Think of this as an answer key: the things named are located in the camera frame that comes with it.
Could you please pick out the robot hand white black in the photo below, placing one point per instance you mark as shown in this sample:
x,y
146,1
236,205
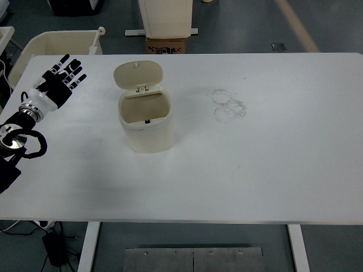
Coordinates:
x,y
45,100

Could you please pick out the small cream trash bin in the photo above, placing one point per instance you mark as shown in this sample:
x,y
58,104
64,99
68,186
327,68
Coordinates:
x,y
149,136

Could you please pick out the tall cream plastic bin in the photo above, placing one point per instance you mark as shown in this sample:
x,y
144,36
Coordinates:
x,y
167,20

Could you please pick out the large cream plastic tub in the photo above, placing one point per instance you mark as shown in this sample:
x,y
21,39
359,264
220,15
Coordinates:
x,y
59,42

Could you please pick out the black box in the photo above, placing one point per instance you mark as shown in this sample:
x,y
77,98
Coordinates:
x,y
71,7

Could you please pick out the white metal floor bar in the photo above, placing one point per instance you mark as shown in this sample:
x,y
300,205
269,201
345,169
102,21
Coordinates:
x,y
134,32

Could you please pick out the white power strip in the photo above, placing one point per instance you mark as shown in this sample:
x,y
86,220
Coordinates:
x,y
46,224

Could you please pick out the brown cardboard box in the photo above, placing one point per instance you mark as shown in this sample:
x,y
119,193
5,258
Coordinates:
x,y
166,46

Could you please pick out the black power adapter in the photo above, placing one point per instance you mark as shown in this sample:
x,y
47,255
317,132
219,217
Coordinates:
x,y
54,249

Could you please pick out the white table leg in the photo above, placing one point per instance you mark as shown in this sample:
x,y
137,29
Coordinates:
x,y
299,249
89,246

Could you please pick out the grey metal plate with screws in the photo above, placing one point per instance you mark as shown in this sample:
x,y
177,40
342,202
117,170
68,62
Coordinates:
x,y
170,262

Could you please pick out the grey floor socket plate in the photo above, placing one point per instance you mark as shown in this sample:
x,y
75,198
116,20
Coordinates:
x,y
279,47

